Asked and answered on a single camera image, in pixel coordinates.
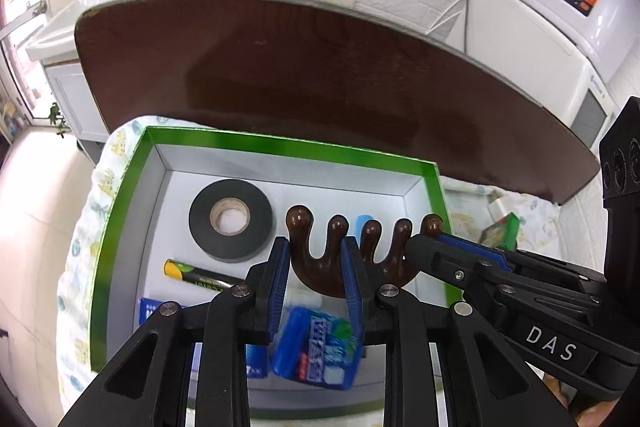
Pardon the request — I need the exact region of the small green box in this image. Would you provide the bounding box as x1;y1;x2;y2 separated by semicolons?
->
480;212;521;251

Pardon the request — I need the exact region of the white USB charger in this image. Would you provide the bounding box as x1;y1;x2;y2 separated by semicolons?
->
488;195;515;222

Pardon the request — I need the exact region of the blue medicine tablet box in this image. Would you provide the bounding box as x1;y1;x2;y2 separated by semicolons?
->
135;297;269;379

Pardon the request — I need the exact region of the black marker white cap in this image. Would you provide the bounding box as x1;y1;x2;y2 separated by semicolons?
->
163;259;243;291

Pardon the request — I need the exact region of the blue chewing gum container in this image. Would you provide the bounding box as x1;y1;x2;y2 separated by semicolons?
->
270;307;363;390

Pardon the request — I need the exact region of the brown wooden comb massager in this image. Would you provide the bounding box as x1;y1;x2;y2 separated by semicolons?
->
285;205;419;298

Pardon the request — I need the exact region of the black marker blue cap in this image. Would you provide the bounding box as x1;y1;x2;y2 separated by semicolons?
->
355;215;372;241

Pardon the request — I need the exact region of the black electrical tape roll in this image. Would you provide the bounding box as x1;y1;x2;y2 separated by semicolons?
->
189;179;273;262

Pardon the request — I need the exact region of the person's right hand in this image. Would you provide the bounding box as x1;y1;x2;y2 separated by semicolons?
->
542;374;618;427

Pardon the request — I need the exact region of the large green open box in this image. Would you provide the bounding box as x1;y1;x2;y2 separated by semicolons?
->
89;126;464;421

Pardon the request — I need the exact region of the giraffe print cloth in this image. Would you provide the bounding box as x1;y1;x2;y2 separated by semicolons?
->
56;116;561;410

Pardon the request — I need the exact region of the white water dispenser appliance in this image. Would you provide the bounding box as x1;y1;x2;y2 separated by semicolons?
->
446;0;639;150

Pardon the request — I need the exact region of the dark wooden headboard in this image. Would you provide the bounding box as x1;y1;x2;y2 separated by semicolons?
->
75;0;599;204

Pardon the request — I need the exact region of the white sink basin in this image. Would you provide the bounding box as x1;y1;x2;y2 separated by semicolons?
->
25;0;202;63

